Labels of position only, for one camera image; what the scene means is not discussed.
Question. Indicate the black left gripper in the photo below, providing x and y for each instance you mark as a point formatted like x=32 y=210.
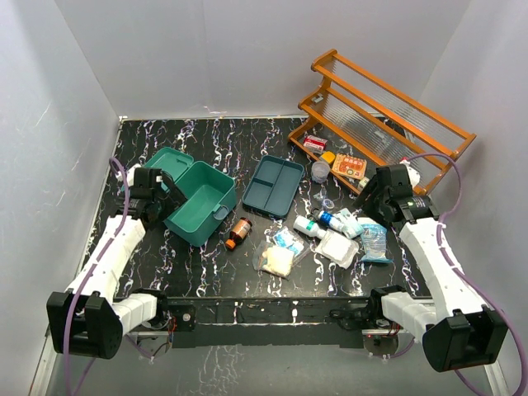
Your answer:
x=172 y=195

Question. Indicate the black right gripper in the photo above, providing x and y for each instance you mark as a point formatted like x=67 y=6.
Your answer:
x=364 y=202

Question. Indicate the teal medicine kit box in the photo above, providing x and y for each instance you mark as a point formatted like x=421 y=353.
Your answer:
x=210 y=193

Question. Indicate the blue cotton swab bag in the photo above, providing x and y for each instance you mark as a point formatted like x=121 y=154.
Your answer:
x=374 y=241

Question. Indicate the white bottle green label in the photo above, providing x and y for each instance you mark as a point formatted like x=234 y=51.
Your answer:
x=309 y=227

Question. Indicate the amber medicine bottle orange cap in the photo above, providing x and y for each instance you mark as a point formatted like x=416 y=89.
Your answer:
x=238 y=233

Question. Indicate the blue divided tray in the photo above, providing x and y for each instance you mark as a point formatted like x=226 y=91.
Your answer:
x=273 y=186

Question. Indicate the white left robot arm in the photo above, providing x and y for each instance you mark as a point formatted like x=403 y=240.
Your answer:
x=86 y=319

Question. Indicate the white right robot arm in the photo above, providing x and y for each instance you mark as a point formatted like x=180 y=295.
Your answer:
x=459 y=330

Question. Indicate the red white medicine box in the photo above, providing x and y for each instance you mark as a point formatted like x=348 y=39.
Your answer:
x=315 y=144

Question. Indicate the small green white box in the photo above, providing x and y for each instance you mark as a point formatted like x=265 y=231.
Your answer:
x=363 y=183

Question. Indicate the blue labelled spray bottle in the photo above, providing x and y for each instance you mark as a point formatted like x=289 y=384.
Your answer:
x=327 y=219

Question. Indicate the clear tape roll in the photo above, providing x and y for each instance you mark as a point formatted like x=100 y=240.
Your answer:
x=328 y=204

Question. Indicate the white gauze pack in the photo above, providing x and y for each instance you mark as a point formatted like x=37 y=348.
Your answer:
x=338 y=249

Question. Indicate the clear measuring cup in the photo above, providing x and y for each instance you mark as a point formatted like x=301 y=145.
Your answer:
x=319 y=171

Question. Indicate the orange wooden shelf rack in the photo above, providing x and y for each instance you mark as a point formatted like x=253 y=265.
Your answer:
x=380 y=123

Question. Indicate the blue bandage packets bag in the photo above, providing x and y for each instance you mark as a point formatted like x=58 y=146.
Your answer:
x=290 y=240

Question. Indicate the cotton balls clear bag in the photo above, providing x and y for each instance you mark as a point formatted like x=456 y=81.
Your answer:
x=273 y=259

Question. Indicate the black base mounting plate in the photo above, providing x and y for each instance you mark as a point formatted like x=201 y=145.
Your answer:
x=258 y=322

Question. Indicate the aluminium frame rail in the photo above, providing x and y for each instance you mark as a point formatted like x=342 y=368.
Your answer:
x=44 y=367

